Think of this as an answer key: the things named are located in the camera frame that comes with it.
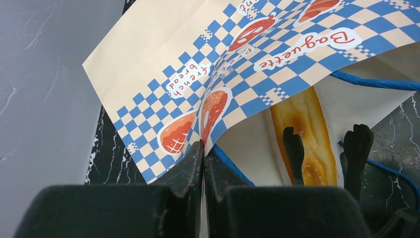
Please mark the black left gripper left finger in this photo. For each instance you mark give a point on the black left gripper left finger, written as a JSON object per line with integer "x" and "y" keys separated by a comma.
{"x": 170, "y": 207}

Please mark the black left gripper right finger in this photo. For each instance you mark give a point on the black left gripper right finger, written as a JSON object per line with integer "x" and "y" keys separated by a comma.
{"x": 238, "y": 210}

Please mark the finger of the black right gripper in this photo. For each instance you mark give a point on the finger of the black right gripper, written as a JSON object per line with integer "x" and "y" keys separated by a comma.
{"x": 295, "y": 151}

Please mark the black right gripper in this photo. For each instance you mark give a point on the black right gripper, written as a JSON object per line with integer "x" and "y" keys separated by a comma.
{"x": 357, "y": 143}

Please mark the yellow fake bread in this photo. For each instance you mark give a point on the yellow fake bread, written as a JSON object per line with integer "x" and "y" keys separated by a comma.
{"x": 303, "y": 111}

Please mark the checkered paper bread bag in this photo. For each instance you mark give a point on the checkered paper bread bag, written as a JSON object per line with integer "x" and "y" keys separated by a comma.
{"x": 171, "y": 72}

